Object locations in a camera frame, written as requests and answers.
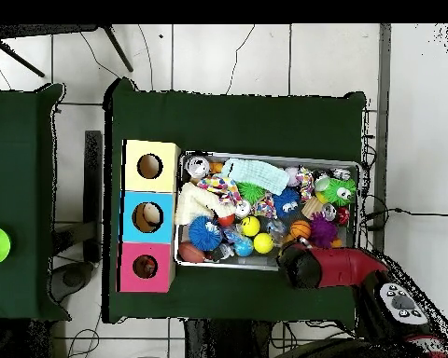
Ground yellow smiley ball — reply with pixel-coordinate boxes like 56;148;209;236
241;214;261;238

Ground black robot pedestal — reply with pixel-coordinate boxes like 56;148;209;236
184;318;273;358

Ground green fuzzy toy with eyes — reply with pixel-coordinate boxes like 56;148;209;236
315;177;357;207

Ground black upright board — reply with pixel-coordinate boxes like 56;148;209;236
83;130;104;262

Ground purple spiky ball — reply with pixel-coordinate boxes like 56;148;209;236
308;212;339;249

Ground blue fuzzy toy with eyes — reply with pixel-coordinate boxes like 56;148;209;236
272;186;301;219
188;214;224;252

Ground polka dot cloth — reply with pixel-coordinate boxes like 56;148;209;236
196;173;245;206

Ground mint green cloth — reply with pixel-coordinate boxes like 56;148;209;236
220;157;291;196

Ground orange toy basketball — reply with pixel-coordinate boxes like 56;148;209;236
289;219;312;241

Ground dark green side tablecloth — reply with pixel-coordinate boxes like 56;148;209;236
0;82;73;323

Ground silver drink can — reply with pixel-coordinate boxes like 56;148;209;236
185;155;211;179

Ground small tiger plush toy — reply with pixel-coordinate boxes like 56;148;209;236
138;258;157;276

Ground black cable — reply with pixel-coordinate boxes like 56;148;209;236
362;206;448;225

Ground wooden box with three holes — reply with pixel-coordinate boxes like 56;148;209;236
116;139;182;294

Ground cream knit cloth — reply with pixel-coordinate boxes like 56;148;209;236
174;182;237;227

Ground dark grey floor base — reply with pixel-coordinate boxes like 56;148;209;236
49;260;95;303

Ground black metal frame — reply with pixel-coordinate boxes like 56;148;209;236
0;23;134;78

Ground shallow silver mesh bin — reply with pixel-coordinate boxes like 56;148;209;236
173;149;362;276

